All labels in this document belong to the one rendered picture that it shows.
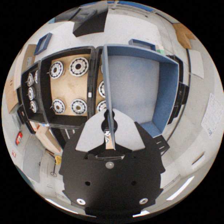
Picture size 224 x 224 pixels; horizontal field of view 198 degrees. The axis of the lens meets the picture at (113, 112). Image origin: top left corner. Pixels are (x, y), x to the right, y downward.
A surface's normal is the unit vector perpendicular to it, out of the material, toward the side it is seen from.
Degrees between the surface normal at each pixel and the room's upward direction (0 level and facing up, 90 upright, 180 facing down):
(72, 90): 0
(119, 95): 1
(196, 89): 90
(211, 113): 90
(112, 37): 0
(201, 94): 90
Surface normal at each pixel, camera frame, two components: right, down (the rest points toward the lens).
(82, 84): 0.16, 0.52
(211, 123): -0.99, 0.12
